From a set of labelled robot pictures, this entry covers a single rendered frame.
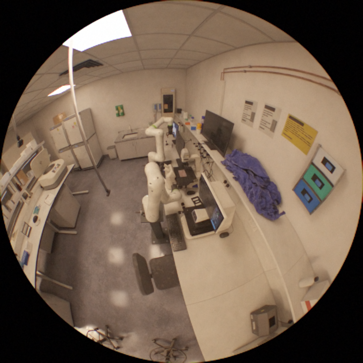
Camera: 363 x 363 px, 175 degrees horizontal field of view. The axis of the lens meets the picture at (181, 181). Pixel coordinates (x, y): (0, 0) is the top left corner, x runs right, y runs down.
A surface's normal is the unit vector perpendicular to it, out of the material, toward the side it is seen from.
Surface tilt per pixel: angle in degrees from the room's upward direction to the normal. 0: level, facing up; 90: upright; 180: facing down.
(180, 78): 90
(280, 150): 90
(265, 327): 45
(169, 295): 0
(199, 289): 0
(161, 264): 0
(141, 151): 90
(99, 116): 90
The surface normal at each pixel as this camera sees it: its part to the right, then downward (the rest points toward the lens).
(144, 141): 0.22, 0.68
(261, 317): -0.69, -0.48
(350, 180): -0.97, 0.14
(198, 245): 0.03, -0.73
